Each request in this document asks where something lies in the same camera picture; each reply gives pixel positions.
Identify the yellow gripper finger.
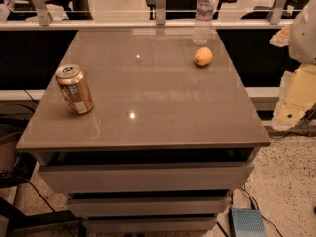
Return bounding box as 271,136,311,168
272,65,316,128

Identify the orange fruit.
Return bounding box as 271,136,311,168
195,47,213,66

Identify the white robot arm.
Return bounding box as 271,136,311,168
270,0,316,131

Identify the orange soda can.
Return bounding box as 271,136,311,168
55,64,93,115

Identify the clear plastic water bottle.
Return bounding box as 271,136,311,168
193,0,215,45

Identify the grey drawer cabinet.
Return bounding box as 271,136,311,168
18,29,270,233

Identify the black office chair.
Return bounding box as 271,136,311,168
145,0,237,20

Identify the glass partition railing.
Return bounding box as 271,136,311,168
0,0,316,31

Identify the black floor cable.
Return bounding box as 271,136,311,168
240,185,286,237

